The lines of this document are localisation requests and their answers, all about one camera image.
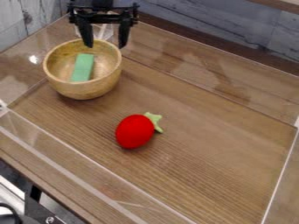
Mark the black table leg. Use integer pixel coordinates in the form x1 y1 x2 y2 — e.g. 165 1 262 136
29 185 42 202

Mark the brown wooden bowl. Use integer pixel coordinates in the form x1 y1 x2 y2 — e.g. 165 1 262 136
41 38 122 100

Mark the green rectangular block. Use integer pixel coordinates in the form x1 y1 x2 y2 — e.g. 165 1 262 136
69 53 94 82

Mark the red plush strawberry toy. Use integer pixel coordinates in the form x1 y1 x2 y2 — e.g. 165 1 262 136
114 112 164 149

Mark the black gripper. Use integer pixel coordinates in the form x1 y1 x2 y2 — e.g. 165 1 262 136
66 0 138 48

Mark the black cable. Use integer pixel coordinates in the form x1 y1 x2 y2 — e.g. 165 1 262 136
0 202 18 224

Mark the black device with logo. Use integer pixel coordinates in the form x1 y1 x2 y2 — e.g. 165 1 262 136
24 197 66 224

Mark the clear acrylic tray enclosure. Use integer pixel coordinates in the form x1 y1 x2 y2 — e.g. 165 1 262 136
0 19 299 224

